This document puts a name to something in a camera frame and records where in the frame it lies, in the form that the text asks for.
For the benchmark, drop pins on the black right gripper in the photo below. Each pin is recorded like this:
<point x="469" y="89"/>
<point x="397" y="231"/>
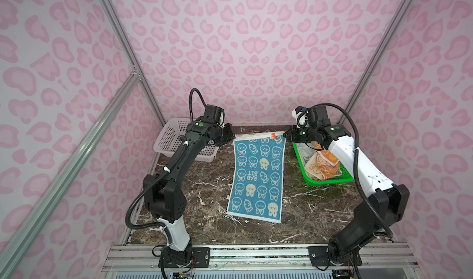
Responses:
<point x="294" y="136"/>

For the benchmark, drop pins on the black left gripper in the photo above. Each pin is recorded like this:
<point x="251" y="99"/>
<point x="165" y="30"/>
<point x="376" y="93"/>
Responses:
<point x="230" y="135"/>

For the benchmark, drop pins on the white plastic basket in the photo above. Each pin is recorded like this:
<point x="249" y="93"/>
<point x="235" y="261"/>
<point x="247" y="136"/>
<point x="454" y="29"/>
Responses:
<point x="171" y="137"/>

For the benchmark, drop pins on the green plastic basket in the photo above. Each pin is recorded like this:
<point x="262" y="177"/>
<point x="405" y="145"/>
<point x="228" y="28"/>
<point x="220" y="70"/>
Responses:
<point x="344" y="178"/>

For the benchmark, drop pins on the blue bunny pattern towel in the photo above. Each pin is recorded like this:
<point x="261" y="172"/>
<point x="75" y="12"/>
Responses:
<point x="257" y="189"/>

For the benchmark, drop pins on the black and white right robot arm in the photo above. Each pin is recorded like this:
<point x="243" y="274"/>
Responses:
<point x="383" y="202"/>

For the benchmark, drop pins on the pale blue patterned towel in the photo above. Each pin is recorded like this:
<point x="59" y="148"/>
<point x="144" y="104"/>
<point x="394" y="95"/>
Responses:
<point x="305" y="153"/>

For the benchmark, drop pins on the orange bunny towel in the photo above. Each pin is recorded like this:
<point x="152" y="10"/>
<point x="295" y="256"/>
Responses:
<point x="323" y="165"/>

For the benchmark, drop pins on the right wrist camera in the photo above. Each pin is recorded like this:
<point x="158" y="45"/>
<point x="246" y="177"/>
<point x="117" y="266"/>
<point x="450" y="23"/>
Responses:
<point x="315" y="116"/>

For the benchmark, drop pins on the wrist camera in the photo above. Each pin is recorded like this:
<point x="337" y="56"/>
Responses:
<point x="315" y="116"/>
<point x="213" y="115"/>

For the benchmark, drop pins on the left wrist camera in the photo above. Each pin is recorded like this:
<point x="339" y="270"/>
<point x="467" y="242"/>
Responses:
<point x="213" y="115"/>

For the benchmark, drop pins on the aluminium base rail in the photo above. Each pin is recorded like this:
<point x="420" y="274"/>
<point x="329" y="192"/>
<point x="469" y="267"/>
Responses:
<point x="265" y="261"/>

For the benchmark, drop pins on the aluminium frame corner post right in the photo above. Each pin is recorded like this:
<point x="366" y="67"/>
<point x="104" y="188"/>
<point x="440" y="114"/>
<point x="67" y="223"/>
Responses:
<point x="387" y="37"/>

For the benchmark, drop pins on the aluminium frame corner post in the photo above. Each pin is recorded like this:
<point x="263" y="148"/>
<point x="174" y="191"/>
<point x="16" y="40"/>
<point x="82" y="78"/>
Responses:
<point x="124" y="41"/>
<point x="387" y="37"/>

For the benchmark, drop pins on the aluminium frame corner post left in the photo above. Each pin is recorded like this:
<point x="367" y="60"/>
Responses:
<point x="124" y="41"/>

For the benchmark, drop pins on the aluminium diagonal frame bar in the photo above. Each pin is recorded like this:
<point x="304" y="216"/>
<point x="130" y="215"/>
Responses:
<point x="23" y="239"/>

